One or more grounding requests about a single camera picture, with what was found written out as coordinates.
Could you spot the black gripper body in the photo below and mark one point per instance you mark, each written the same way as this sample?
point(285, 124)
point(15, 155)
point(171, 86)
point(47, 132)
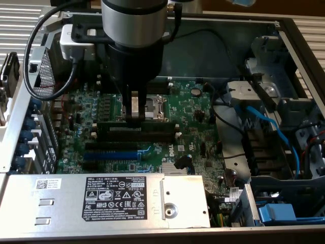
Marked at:
point(134, 68)

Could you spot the green RAM stick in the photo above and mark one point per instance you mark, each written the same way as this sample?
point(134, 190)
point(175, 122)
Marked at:
point(157, 125)

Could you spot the black RAM slot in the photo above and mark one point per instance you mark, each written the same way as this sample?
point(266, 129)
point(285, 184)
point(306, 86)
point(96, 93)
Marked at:
point(162, 90)
point(94, 125)
point(152, 137)
point(162, 84)

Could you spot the metal CPU socket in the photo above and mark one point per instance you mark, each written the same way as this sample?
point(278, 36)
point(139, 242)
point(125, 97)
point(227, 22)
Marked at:
point(157, 106)

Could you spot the long black expansion slot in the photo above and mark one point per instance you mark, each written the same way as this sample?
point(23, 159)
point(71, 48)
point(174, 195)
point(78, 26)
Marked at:
point(111, 146)

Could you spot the green Dell motherboard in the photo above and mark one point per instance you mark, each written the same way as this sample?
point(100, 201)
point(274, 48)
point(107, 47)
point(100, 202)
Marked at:
point(188, 109)

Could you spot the blue expansion slot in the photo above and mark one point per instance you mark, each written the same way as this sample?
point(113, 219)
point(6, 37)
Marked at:
point(111, 155)

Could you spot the round coin battery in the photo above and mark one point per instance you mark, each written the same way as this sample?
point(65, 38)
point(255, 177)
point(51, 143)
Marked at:
point(195, 91)

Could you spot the silver chipset heatsink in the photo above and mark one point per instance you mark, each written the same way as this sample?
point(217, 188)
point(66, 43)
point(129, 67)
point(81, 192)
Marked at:
point(168, 169)

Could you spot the black motherboard power connector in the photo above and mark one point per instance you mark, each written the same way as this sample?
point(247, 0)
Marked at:
point(182, 162)

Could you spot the short black expansion slot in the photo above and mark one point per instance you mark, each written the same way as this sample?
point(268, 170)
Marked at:
point(90, 165)

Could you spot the open grey PC case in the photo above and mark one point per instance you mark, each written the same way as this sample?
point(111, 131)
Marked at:
point(215, 58)

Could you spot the black power supply label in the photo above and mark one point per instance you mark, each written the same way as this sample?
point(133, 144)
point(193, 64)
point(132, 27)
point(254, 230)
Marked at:
point(114, 198)

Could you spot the blue card retention clip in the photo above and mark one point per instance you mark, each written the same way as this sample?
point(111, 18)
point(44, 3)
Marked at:
point(30, 124)
point(22, 148)
point(26, 136)
point(35, 105)
point(18, 161)

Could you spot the white QR code sticker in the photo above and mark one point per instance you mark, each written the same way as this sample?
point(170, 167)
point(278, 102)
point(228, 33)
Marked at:
point(48, 184)

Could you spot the black part on rack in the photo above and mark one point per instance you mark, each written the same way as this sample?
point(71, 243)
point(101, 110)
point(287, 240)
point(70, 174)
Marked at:
point(11, 73)

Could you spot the silver power supply unit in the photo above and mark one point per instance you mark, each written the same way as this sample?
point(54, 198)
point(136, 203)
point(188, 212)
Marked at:
point(50, 203)

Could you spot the grey metal disk bay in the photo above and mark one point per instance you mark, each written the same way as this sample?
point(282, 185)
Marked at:
point(269, 63)

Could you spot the blue plastic latch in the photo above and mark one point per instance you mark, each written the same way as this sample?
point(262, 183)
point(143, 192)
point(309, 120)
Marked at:
point(279, 212)

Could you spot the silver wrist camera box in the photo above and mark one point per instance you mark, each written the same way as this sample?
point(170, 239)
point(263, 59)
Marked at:
point(73, 48)

